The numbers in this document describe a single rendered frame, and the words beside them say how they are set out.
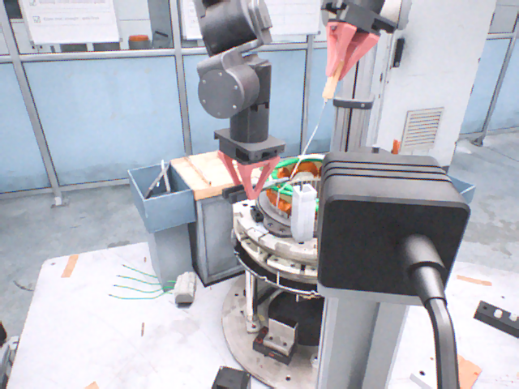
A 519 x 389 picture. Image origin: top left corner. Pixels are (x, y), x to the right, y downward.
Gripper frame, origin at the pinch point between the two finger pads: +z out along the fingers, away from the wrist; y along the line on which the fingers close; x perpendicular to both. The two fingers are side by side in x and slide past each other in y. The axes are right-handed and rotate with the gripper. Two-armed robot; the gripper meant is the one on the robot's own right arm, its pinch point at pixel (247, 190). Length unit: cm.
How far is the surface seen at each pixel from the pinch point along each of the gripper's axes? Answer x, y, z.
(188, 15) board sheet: 95, -206, -14
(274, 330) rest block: 5.5, 3.0, 32.0
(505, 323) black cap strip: 50, 28, 34
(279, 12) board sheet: 156, -185, -18
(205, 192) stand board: 4.3, -22.0, 11.2
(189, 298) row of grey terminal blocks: -2.3, -19.5, 37.0
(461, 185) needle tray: 53, 10, 9
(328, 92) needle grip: 14.0, 1.5, -14.3
